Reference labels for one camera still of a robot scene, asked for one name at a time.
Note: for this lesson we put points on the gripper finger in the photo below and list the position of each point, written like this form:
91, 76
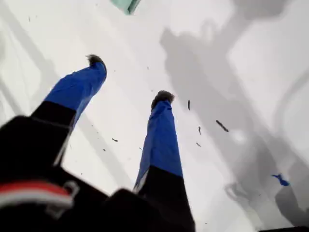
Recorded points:
161, 145
74, 91

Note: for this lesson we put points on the pale green T-shirt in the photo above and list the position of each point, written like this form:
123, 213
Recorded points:
124, 6

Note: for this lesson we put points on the short blue tape strip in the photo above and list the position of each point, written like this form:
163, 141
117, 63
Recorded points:
281, 180

